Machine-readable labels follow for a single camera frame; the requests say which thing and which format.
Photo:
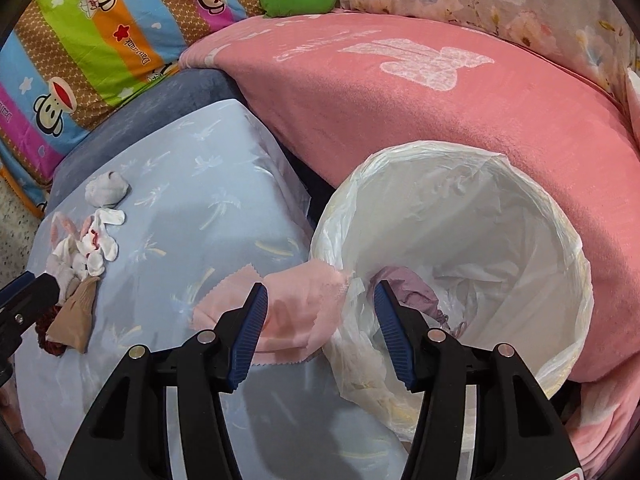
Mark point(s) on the small white cloth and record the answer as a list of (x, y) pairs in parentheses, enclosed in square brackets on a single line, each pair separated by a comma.
[(67, 262)]

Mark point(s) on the beige stocking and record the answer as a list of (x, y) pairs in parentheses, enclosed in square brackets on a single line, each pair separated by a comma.
[(75, 315)]

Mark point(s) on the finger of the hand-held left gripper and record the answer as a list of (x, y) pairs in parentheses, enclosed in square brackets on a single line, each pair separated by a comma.
[(30, 300)]

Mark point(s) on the purple cloth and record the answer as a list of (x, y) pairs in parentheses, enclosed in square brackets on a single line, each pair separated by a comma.
[(420, 295)]

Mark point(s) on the crumpled white tissue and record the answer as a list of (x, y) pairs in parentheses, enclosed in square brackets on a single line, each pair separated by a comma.
[(107, 189)]

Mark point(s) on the white bin with plastic liner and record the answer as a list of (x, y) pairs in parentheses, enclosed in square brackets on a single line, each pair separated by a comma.
[(500, 240)]

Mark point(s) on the pink cloth piece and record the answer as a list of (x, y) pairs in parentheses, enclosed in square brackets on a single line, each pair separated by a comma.
[(305, 305)]

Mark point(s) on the blue grey cushion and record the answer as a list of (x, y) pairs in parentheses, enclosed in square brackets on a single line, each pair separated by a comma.
[(165, 95)]

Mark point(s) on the light blue palm print cloth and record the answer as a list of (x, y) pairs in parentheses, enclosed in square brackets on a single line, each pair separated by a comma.
[(200, 200)]

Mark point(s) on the colourful monkey print pillow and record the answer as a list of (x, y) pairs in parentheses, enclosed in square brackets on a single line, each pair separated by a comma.
[(100, 35)]

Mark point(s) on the pink blanket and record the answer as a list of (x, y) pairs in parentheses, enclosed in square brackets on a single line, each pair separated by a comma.
[(400, 110)]

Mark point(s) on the white sock with red print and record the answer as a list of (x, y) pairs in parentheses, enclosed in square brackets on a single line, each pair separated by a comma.
[(102, 245)]

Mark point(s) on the pink white pillow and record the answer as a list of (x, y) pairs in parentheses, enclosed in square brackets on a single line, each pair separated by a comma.
[(634, 105)]

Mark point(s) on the dark red scrunchie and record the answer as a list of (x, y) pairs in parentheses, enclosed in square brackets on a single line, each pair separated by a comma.
[(50, 347)]

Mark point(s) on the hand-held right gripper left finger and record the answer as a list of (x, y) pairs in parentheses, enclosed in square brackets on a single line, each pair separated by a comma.
[(247, 340)]

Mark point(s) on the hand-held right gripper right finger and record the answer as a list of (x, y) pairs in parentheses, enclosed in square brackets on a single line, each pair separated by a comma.
[(395, 340)]

